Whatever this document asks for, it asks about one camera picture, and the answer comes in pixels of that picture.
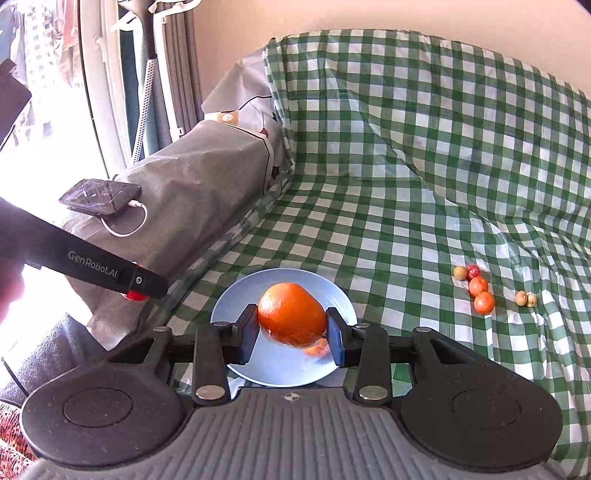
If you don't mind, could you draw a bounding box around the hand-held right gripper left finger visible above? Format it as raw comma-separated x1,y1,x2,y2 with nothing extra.
110,304,260,407

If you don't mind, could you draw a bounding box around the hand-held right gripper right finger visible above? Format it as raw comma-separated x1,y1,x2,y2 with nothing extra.
325,306,468,406

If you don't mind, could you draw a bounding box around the light blue plate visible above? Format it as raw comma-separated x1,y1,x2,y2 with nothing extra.
210,269,358,387

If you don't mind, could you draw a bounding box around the large orange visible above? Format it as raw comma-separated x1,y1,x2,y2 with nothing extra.
257,283,328,348

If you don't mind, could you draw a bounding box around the black smartphone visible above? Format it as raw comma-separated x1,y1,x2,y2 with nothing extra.
58,179,142,217

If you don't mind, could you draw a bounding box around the grey cushion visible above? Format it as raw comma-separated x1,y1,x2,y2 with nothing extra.
0,314,118,408

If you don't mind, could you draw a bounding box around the grey printed cover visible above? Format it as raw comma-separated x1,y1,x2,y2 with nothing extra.
60,46,296,352

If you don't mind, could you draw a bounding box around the black flat device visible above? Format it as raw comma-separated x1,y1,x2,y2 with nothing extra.
0,58,33,151

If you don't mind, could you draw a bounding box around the green checkered cloth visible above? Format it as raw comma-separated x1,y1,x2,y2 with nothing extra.
168,30,591,462

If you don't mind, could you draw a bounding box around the red patterned rug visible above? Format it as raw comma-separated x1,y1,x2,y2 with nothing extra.
0,401,38,480

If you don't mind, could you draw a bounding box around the grey curtain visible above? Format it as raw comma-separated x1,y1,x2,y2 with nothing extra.
157,0,205,136

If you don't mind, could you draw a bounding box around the white charging cable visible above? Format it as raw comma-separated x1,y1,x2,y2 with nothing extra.
101,199,148,239

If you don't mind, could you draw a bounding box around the thin black cable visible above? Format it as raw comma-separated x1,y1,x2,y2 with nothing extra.
0,357,29,398

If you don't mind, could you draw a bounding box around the white ribbed hose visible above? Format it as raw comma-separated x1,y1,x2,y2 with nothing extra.
131,56,160,165

